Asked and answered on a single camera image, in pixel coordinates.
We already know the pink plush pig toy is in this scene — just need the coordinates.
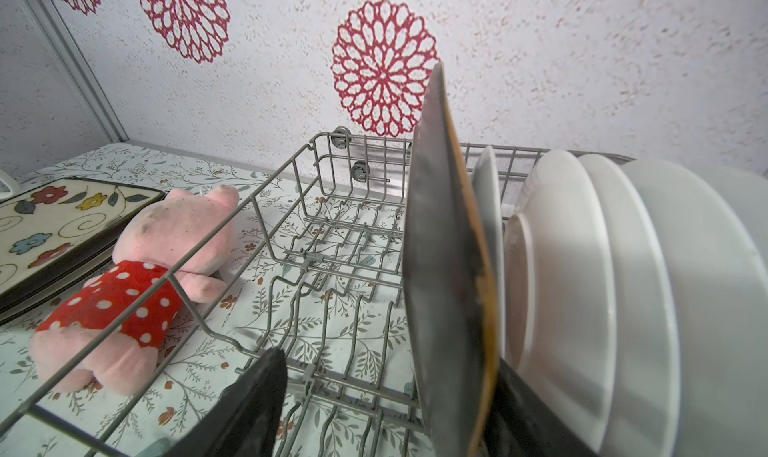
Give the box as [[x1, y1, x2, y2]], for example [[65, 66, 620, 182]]
[[29, 186, 239, 396]]

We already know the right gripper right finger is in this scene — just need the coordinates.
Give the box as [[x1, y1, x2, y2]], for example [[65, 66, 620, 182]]
[[484, 360, 596, 457]]

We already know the grey wire dish rack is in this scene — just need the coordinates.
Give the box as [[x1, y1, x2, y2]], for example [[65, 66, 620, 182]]
[[0, 126, 637, 457]]

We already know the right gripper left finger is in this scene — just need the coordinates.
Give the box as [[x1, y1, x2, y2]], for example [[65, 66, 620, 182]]
[[167, 349, 287, 456]]

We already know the white round plate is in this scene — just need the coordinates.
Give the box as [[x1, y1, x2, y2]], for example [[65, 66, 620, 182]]
[[504, 150, 617, 452], [622, 160, 767, 456], [579, 154, 681, 456]]

